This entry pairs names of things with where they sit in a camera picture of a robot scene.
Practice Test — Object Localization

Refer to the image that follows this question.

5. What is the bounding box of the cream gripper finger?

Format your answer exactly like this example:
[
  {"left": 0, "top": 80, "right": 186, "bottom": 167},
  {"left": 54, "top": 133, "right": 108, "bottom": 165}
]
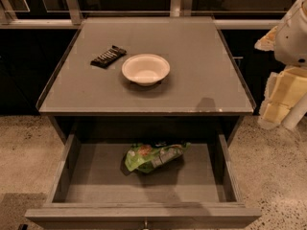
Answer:
[
  {"left": 258, "top": 66, "right": 307, "bottom": 129},
  {"left": 254, "top": 27, "right": 277, "bottom": 52}
]

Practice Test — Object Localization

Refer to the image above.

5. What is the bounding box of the green rice chip bag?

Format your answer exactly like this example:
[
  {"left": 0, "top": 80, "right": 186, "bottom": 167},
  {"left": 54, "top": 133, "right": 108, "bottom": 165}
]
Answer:
[{"left": 124, "top": 142, "right": 191, "bottom": 173}]

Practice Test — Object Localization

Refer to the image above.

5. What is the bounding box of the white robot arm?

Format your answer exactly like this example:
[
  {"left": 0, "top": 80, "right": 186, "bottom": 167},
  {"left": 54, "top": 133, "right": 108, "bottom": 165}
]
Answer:
[{"left": 254, "top": 0, "right": 307, "bottom": 129}]

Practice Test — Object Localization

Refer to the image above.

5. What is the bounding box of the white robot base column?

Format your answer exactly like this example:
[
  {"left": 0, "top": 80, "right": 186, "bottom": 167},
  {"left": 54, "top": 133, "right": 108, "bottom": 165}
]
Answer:
[{"left": 282, "top": 94, "right": 307, "bottom": 129}]

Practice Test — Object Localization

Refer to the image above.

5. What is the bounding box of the grey cabinet counter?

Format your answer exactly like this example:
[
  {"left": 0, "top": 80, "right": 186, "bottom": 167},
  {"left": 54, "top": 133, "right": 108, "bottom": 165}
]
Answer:
[{"left": 35, "top": 15, "right": 257, "bottom": 146}]

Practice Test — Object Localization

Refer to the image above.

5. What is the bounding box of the open grey top drawer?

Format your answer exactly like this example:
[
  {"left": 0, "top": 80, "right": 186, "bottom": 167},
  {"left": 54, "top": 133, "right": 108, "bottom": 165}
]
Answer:
[{"left": 26, "top": 122, "right": 261, "bottom": 230}]

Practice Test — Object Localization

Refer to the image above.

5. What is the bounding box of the white paper bowl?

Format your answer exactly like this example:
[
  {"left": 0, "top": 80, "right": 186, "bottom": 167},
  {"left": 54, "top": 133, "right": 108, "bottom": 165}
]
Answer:
[{"left": 122, "top": 54, "right": 170, "bottom": 86}]

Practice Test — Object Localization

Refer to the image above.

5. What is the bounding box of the black snack bar wrapper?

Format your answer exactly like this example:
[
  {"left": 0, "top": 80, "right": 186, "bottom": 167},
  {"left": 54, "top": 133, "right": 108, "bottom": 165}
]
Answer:
[{"left": 90, "top": 45, "right": 127, "bottom": 69}]

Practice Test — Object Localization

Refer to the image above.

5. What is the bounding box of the metal railing frame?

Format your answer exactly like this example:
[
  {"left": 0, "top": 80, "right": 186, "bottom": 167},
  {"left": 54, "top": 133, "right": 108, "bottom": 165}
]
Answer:
[{"left": 0, "top": 0, "right": 296, "bottom": 30}]

